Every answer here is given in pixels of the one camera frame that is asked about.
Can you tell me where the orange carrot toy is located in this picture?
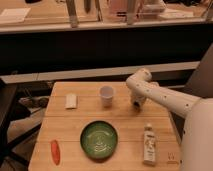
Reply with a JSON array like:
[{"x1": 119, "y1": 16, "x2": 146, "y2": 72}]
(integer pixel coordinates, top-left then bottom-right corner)
[{"x1": 51, "y1": 140, "x2": 60, "y2": 165}]

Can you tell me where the white paper sheet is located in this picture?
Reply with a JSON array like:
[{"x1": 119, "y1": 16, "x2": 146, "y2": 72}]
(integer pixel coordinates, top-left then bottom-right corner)
[{"x1": 0, "y1": 8, "x2": 30, "y2": 24}]

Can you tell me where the grey metal post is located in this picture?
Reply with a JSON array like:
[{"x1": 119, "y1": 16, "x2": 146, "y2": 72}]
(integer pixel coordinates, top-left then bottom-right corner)
[
  {"x1": 126, "y1": 0, "x2": 136, "y2": 25},
  {"x1": 66, "y1": 0, "x2": 78, "y2": 28}
]

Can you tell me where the grey metal post left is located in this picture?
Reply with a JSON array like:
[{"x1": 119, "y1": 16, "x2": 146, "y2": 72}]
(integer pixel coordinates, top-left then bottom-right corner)
[{"x1": 66, "y1": 0, "x2": 78, "y2": 28}]

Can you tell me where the white ceramic cup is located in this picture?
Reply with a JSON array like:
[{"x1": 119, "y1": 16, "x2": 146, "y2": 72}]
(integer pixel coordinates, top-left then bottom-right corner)
[{"x1": 99, "y1": 86, "x2": 114, "y2": 107}]

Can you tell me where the black eraser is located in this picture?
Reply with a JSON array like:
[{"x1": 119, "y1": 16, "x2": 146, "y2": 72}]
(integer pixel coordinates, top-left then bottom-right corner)
[{"x1": 133, "y1": 102, "x2": 140, "y2": 108}]

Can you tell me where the white rectangular sponge block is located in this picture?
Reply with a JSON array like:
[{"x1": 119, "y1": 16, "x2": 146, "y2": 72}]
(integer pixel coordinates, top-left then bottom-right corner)
[{"x1": 65, "y1": 94, "x2": 77, "y2": 109}]

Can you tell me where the green bowl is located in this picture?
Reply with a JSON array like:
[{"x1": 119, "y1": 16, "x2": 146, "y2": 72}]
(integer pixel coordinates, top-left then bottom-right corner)
[{"x1": 80, "y1": 120, "x2": 118, "y2": 160}]

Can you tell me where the white lotion bottle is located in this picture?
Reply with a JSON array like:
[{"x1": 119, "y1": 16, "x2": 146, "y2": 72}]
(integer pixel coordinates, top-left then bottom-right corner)
[{"x1": 143, "y1": 123, "x2": 156, "y2": 166}]

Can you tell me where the grey metal post right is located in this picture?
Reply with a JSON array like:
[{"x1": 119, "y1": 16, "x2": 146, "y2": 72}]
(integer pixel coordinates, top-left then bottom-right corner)
[{"x1": 126, "y1": 0, "x2": 136, "y2": 25}]

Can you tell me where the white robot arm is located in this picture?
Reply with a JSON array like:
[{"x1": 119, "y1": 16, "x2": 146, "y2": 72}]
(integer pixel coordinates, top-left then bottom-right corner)
[{"x1": 126, "y1": 68, "x2": 213, "y2": 171}]

